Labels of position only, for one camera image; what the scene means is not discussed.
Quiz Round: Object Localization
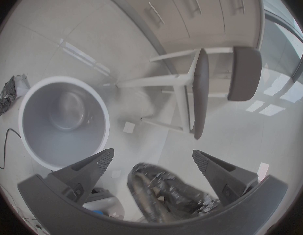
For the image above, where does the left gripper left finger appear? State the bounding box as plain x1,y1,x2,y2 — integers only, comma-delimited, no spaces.
45,148,115,204

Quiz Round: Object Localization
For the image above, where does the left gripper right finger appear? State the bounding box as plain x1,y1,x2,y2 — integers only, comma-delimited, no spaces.
192,149,259,208

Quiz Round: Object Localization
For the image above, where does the black plastic bag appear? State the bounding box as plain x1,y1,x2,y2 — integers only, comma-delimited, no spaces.
127,163,219,224

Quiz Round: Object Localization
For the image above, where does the white trash bin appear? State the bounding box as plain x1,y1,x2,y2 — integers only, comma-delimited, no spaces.
18,76,110,170

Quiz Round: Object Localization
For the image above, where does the crumpled black plastic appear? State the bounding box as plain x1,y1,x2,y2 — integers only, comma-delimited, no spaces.
0,76,17,117

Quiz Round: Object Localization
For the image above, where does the white chair with grey seat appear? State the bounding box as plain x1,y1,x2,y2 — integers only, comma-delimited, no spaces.
116,46,262,140

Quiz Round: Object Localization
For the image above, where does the crumpled white paper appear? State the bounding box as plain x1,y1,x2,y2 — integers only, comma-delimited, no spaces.
14,74,31,99

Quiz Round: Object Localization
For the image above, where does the window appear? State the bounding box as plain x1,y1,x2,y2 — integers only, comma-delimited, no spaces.
261,0,303,85

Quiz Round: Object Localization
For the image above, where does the beige chest of drawers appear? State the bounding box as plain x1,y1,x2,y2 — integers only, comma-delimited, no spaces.
91,0,265,76

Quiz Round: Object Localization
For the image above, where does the black cable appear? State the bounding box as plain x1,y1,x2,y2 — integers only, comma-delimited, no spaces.
0,129,22,170

